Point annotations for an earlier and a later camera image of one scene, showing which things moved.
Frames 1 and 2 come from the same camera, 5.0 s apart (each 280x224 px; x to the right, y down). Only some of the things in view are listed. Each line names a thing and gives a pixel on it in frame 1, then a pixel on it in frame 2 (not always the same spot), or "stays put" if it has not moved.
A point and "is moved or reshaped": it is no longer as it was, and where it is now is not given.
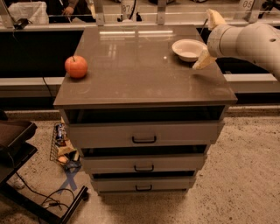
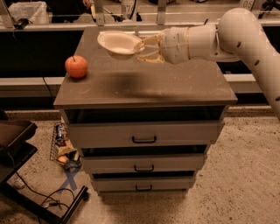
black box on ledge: x=21 y=24 stays put
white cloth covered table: x=36 y=12 stays put
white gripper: x=213 y=41 → x=174 y=44
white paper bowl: x=189 y=50 is moved or reshaped
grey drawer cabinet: x=142 y=115 stays put
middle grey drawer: x=143 y=164 stays put
